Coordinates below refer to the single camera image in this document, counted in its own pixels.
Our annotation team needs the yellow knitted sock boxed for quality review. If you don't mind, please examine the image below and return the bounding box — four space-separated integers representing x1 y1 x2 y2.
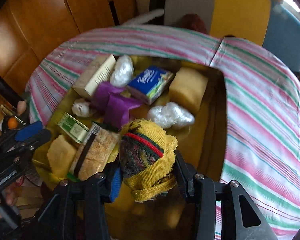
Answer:
119 119 178 203

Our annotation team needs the clear plastic bag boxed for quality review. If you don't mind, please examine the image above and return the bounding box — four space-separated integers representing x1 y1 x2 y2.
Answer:
109 55 134 87

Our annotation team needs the person's left hand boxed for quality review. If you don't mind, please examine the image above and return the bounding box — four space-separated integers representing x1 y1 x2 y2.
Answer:
0 184 18 219

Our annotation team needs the orange ball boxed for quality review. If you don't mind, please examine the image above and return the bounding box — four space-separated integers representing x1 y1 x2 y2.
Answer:
7 117 19 129

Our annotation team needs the flat yellow sponge cloth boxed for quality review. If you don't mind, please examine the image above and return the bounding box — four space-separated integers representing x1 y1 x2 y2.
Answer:
47 134 77 179

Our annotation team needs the green and white small box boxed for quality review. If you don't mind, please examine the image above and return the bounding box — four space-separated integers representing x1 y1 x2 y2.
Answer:
58 113 89 144

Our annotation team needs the snack packet with comb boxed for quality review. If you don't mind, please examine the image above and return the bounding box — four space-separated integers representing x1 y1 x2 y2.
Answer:
69 122 120 180

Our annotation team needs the crumpled white tissue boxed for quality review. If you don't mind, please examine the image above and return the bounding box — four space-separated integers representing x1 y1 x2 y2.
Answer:
71 98 90 118

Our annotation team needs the gold metal tray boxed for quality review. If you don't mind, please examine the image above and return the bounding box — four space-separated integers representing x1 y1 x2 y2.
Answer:
32 55 228 240

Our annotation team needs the purple foil wrapper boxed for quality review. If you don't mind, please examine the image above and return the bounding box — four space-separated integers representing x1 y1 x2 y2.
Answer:
91 81 142 129

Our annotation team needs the striped bed sheet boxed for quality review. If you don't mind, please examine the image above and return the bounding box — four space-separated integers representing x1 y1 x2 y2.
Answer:
26 25 300 239

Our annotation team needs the cream medicine box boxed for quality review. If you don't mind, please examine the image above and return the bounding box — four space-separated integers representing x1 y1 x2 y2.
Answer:
72 54 116 100

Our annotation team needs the thick yellow sponge block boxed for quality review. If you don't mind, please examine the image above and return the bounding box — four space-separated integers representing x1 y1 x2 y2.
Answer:
168 67 209 115

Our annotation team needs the blue tissue pack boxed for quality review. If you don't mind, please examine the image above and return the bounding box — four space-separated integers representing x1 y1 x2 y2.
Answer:
127 66 174 105

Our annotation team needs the wooden wardrobe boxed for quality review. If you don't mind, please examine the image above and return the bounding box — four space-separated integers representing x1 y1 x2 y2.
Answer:
0 0 138 140

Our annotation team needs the dark red cloth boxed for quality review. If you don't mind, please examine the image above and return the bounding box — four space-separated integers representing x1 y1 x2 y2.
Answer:
174 14 208 34

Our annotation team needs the grey yellow blue headboard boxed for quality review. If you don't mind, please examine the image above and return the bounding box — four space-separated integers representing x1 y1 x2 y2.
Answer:
164 0 300 72

